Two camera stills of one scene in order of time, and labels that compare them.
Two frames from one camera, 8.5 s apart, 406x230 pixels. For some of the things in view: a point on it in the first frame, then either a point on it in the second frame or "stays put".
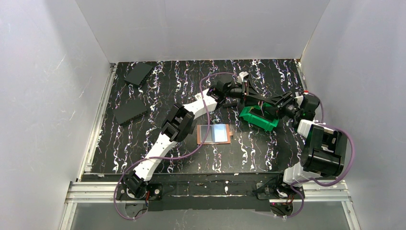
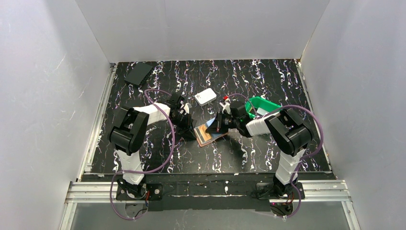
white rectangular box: (207, 98) stays put
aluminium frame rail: (81, 191) stays put
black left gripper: (246, 93) → (185, 123)
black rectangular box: (138, 74) stays put
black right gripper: (283, 101) → (219, 122)
